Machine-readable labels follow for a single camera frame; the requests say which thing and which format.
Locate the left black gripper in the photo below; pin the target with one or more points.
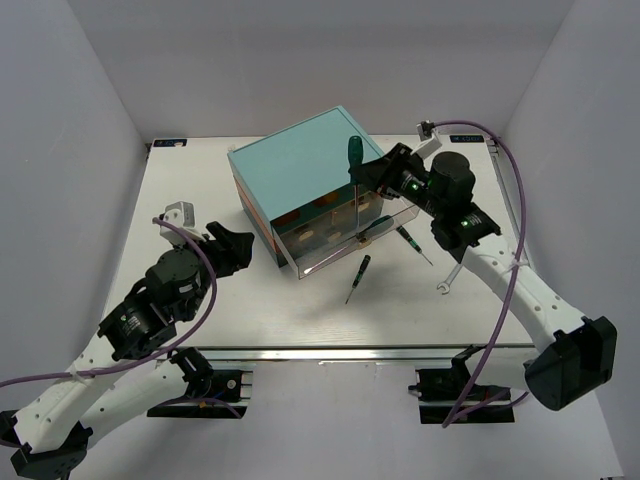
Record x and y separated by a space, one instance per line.
232 249

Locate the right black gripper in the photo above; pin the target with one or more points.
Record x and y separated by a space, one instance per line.
385 171

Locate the clear bottom drawer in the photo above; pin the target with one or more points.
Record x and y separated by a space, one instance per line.
318 212

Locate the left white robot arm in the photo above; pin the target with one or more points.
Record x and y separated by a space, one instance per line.
133 363

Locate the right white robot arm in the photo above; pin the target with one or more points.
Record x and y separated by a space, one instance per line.
575 353

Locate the small precision screwdriver right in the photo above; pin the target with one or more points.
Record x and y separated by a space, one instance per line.
414 245

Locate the small precision screwdriver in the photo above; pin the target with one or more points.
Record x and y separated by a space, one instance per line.
414 245
359 275

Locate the teal drawer cabinet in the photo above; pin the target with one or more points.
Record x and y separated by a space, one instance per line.
318 144

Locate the small precision screwdriver centre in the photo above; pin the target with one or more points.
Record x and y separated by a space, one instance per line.
359 275

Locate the silver open-end wrench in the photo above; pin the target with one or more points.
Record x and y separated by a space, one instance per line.
444 286

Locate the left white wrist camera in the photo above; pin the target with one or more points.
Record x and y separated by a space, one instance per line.
181 215

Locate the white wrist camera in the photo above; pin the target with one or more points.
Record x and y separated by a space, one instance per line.
181 215
429 140

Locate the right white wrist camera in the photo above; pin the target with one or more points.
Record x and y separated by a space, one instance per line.
429 140

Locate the aluminium table edge rail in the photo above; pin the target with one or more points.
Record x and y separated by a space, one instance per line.
341 354

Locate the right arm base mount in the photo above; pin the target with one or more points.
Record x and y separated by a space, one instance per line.
438 388

